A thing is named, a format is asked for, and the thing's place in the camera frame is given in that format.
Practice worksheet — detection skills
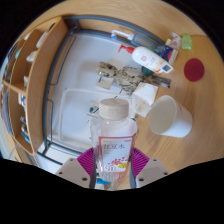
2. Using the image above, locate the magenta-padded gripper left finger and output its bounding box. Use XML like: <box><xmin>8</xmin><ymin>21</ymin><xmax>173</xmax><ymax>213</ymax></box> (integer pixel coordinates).
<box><xmin>54</xmin><ymin>147</ymin><xmax>100</xmax><ymax>190</ymax></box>

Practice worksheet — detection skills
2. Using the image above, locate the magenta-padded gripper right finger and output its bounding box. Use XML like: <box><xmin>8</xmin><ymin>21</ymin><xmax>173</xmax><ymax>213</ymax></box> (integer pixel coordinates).
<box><xmin>128</xmin><ymin>147</ymin><xmax>172</xmax><ymax>190</ymax></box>

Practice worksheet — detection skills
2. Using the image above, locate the clear drink bottle red label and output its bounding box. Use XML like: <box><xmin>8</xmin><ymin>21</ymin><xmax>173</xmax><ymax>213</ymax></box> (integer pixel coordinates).
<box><xmin>89</xmin><ymin>97</ymin><xmax>138</xmax><ymax>189</ymax></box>

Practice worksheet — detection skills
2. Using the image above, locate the white paper cup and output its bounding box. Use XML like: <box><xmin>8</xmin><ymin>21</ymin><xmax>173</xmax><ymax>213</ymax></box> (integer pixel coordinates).
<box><xmin>148</xmin><ymin>94</ymin><xmax>194</xmax><ymax>139</ymax></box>

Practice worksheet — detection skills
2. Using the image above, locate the white desk lamp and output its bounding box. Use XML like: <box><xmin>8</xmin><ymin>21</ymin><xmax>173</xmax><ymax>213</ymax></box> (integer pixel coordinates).
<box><xmin>59</xmin><ymin>87</ymin><xmax>134</xmax><ymax>148</ymax></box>

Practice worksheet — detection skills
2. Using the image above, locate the white tissue pack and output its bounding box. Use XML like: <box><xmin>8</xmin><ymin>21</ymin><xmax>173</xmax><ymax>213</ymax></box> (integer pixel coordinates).
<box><xmin>130</xmin><ymin>82</ymin><xmax>159</xmax><ymax>118</ymax></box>

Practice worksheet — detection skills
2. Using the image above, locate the wooden shelf unit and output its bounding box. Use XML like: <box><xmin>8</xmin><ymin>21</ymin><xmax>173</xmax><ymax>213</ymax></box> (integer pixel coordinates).
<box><xmin>0</xmin><ymin>16</ymin><xmax>69</xmax><ymax>156</ymax></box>

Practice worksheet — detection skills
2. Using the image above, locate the brown tree creature figurine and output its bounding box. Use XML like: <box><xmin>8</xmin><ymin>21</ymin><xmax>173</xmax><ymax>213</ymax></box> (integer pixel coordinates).
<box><xmin>96</xmin><ymin>61</ymin><xmax>148</xmax><ymax>94</ymax></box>

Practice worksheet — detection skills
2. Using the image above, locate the flat round red coaster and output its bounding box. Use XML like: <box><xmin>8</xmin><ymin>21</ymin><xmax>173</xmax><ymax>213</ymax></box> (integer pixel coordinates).
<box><xmin>183</xmin><ymin>57</ymin><xmax>206</xmax><ymax>83</ymax></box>

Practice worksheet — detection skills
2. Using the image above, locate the white pump bottle red nozzle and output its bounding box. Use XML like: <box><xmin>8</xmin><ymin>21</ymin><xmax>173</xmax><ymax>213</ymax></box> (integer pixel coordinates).
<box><xmin>118</xmin><ymin>44</ymin><xmax>174</xmax><ymax>75</ymax></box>

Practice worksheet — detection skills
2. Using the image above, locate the small blue box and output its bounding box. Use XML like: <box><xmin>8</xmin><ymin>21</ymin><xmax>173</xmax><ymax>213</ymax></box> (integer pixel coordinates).
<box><xmin>156</xmin><ymin>44</ymin><xmax>175</xmax><ymax>63</ymax></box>

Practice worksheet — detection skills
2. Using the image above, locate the blue squeeze bottle white spout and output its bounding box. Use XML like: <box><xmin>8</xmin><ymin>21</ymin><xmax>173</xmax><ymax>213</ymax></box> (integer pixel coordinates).
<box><xmin>110</xmin><ymin>29</ymin><xmax>159</xmax><ymax>49</ymax></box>

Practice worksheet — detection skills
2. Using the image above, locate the grey metal bed frame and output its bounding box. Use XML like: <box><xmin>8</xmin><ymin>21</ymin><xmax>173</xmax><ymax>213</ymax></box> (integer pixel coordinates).
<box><xmin>36</xmin><ymin>14</ymin><xmax>168</xmax><ymax>166</ymax></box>

